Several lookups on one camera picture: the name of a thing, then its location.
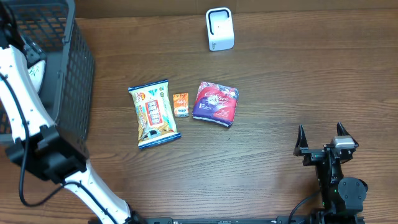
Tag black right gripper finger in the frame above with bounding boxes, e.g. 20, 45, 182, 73
293, 124, 310, 156
336, 122, 359, 147

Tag white tube with gold cap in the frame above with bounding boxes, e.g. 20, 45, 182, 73
28, 60, 46, 93

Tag red purple pad package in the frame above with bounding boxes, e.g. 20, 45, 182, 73
192, 82, 239, 128

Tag small orange packet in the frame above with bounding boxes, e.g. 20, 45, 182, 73
173, 93, 189, 118

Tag gold blue wipes packet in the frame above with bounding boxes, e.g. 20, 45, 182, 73
128, 80, 182, 150

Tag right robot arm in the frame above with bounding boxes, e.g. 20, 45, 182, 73
287, 122, 368, 223

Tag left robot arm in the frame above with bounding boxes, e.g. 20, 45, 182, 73
1, 4, 145, 223

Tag white barcode scanner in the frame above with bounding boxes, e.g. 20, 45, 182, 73
205, 7, 234, 52

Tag grey plastic shopping basket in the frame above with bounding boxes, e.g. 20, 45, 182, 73
1, 1, 95, 139

